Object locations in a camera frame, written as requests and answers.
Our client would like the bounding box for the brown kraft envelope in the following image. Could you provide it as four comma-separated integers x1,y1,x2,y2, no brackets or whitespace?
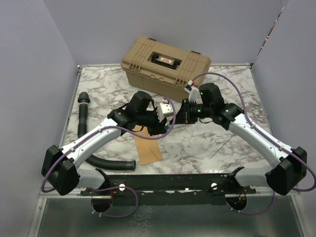
134,136,162,165

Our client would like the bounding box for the black corrugated hose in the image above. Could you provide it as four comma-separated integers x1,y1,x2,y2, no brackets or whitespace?
77,91,137,171

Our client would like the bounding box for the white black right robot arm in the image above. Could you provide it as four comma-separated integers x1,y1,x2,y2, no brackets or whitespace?
175,83,307,196

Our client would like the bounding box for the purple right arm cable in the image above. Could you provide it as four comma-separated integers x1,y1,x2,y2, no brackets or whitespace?
187,72,316,215

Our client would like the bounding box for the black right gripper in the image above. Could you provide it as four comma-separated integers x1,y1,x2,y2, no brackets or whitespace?
171,99,212,125

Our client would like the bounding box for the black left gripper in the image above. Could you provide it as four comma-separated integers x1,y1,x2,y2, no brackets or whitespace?
136,107,167,136

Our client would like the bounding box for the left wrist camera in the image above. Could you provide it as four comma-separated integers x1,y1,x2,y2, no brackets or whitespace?
157,97,173,122

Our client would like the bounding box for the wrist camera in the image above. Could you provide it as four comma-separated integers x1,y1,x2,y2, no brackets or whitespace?
157,97,173,122
184,80,199,102

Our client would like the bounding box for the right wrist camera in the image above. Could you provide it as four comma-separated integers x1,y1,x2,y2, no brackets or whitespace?
184,80,199,102

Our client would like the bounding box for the tan plastic toolbox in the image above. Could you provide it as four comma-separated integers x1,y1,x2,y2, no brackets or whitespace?
120,37,211,103

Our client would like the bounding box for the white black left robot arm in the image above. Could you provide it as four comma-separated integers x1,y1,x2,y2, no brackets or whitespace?
41,91,176,196

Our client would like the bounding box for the yellow black handled screwdriver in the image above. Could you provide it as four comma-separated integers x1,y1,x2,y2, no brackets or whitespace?
209,137,234,159

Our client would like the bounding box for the black metal base rail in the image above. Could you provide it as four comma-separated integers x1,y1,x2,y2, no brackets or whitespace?
80,173,256,206

